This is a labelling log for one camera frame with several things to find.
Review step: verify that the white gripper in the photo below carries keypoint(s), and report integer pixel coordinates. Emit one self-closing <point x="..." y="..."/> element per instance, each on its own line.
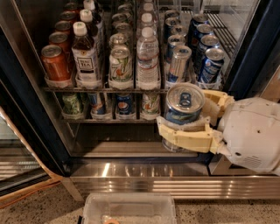
<point x="253" y="132"/>

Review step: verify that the red bull can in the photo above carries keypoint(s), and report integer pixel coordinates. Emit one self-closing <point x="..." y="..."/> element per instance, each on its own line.
<point x="183" y="103"/>
<point x="169" y="23"/>
<point x="178" y="71"/>
<point x="172" y="42"/>

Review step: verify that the front pepsi can top shelf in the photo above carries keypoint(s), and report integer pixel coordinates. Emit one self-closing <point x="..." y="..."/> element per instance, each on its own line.
<point x="211" y="65"/>

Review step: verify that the pepsi can shelf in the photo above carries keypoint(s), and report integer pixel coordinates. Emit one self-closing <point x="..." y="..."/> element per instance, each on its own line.
<point x="200" y="31"/>
<point x="197" y="19"/>
<point x="206" y="42"/>
<point x="211" y="65"/>
<point x="124" y="104"/>

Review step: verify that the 7up can lower shelf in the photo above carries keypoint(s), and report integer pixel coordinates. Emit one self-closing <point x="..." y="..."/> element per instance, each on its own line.
<point x="150" y="103"/>

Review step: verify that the pepsi can lower shelf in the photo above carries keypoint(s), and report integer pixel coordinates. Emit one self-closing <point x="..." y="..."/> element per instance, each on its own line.
<point x="124" y="104"/>

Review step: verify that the front 7up can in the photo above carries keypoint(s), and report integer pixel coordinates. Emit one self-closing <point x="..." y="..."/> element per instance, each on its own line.
<point x="120" y="64"/>

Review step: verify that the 7up can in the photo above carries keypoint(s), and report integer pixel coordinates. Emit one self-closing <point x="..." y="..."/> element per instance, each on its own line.
<point x="118" y="39"/>
<point x="120" y="64"/>

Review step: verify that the blue can lower shelf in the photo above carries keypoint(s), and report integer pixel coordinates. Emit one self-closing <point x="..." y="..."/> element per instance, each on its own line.
<point x="97" y="102"/>

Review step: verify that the green can lower shelf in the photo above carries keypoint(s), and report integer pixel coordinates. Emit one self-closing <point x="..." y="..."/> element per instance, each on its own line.
<point x="72" y="104"/>

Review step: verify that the front orange soda can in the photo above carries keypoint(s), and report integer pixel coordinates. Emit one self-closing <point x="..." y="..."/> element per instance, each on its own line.
<point x="55" y="63"/>

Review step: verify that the orange soda can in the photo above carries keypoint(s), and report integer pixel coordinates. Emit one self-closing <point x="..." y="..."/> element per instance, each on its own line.
<point x="55" y="63"/>
<point x="62" y="40"/>
<point x="63" y="26"/>

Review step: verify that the glass fridge door left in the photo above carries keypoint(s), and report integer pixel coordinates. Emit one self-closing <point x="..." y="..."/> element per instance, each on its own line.
<point x="22" y="156"/>

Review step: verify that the front water bottle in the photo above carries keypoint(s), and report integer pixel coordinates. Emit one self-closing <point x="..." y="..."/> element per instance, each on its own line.
<point x="147" y="52"/>

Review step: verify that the water bottle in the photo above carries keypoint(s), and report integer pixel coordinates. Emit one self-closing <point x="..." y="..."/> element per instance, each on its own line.
<point x="147" y="52"/>
<point x="146" y="20"/>

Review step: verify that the clear plastic bin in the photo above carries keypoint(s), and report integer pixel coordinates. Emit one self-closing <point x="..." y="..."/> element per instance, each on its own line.
<point x="129" y="208"/>

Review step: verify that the front tea bottle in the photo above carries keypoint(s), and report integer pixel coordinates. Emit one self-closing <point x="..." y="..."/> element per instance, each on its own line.
<point x="84" y="53"/>

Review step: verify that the tea bottle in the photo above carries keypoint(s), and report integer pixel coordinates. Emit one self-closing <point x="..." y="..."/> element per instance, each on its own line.
<point x="92" y="29"/>
<point x="84" y="53"/>

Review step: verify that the top wire shelf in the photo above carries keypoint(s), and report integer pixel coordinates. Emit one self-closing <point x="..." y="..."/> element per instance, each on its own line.
<point x="111" y="90"/>

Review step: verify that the wire shelf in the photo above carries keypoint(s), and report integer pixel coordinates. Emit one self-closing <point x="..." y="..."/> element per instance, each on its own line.
<point x="108" y="121"/>
<point x="111" y="90"/>

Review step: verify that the lower wire shelf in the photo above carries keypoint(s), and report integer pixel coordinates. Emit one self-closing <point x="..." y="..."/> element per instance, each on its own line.
<point x="108" y="121"/>

